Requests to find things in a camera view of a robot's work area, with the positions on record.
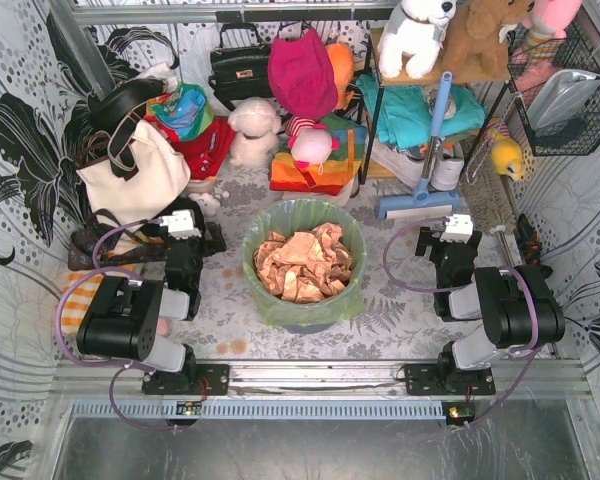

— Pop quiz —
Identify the green trash bag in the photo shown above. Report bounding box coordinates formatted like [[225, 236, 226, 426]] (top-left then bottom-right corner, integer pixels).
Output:
[[242, 199, 368, 327]]

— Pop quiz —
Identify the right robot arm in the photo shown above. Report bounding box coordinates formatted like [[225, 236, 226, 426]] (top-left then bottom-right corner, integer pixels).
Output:
[[404, 215, 565, 398]]

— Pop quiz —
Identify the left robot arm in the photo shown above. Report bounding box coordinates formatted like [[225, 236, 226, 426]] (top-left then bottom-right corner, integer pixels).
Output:
[[76, 210, 230, 398]]

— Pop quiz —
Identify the cream tote bag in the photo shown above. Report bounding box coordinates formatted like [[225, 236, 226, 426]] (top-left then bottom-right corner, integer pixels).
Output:
[[77, 120, 191, 224]]

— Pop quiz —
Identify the blue trash bin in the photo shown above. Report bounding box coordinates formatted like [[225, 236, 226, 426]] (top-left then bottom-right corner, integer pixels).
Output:
[[283, 323, 335, 335]]

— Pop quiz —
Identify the magenta hanging bag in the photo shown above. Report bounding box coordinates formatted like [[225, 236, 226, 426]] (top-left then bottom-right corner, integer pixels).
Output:
[[268, 27, 338, 120]]

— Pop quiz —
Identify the blue broom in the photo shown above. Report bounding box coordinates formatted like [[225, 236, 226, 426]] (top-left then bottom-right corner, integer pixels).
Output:
[[376, 71, 459, 222]]

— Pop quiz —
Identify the pink glasses case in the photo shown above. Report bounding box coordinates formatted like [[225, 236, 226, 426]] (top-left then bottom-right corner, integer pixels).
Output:
[[156, 318, 172, 337]]

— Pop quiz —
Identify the white sneaker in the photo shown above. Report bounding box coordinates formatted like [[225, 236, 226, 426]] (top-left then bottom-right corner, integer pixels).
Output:
[[429, 142, 464, 191]]

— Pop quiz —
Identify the red cloth in basket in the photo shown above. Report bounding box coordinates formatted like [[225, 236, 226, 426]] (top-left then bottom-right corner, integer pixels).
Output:
[[172, 117, 236, 181]]

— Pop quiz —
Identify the crumpled brown paper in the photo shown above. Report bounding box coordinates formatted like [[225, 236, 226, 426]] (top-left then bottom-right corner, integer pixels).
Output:
[[253, 222, 353, 304]]

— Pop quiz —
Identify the orange checked cloth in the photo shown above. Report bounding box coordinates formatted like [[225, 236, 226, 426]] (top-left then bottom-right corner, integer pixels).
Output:
[[60, 275, 103, 335]]

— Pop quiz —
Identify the yellow duck plush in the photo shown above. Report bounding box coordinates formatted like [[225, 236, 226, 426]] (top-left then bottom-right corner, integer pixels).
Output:
[[486, 122, 523, 181]]

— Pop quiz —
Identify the teal folded cloth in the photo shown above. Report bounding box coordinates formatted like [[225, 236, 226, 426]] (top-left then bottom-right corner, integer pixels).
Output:
[[376, 85, 486, 150]]

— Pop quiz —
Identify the white fluffy plush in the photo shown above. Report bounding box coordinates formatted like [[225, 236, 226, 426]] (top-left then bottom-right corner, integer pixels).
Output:
[[228, 97, 282, 168]]

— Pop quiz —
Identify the colourful printed cloth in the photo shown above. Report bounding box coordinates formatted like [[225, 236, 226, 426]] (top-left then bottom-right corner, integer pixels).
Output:
[[144, 83, 214, 142]]

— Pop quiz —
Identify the black round hat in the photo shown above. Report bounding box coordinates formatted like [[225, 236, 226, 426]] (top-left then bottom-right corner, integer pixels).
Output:
[[87, 78, 165, 132]]

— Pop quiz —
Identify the black handbag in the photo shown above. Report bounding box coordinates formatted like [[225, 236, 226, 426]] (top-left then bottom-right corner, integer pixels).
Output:
[[208, 22, 274, 111]]

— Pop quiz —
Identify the brown teddy bear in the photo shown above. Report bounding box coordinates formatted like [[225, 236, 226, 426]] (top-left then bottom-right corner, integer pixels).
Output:
[[441, 0, 535, 79]]

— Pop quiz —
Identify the silver foil pouch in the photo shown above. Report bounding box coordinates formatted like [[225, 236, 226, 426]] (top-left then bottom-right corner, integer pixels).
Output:
[[527, 69, 600, 130]]

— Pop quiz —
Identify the orange plush toy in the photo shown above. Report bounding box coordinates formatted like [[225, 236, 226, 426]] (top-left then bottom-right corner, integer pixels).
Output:
[[326, 43, 354, 110]]

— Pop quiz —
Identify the white dog plush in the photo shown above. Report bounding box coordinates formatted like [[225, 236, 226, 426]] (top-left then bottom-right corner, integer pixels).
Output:
[[378, 0, 456, 79]]

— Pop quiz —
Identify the pink plush toy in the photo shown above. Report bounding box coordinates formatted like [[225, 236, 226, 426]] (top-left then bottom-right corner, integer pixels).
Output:
[[522, 0, 583, 49]]

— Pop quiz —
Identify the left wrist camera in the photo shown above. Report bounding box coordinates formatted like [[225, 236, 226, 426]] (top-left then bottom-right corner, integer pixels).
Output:
[[159, 209, 202, 239]]

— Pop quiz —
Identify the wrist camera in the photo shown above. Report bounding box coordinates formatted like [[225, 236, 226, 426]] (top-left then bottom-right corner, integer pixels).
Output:
[[159, 209, 202, 239], [440, 214, 474, 243]]

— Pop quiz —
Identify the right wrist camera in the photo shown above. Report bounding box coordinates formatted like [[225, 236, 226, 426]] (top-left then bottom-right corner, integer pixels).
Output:
[[440, 214, 474, 243]]

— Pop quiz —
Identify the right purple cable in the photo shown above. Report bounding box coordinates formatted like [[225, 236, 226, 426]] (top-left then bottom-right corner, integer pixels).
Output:
[[382, 217, 546, 428]]

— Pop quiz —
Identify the purple cable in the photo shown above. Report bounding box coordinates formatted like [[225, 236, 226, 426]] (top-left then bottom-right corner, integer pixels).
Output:
[[382, 217, 546, 428], [54, 217, 201, 432]]

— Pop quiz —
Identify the dark brown strap bag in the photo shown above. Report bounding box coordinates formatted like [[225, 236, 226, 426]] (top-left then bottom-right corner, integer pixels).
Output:
[[67, 209, 168, 271]]

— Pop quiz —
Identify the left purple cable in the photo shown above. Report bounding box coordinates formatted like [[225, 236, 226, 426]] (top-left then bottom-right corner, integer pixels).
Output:
[[54, 217, 201, 432]]

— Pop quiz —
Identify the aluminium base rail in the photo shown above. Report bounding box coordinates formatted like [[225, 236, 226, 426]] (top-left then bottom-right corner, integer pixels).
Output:
[[51, 359, 592, 421]]

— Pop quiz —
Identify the black wire basket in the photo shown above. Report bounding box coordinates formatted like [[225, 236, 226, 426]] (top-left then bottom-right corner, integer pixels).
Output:
[[508, 24, 600, 157]]

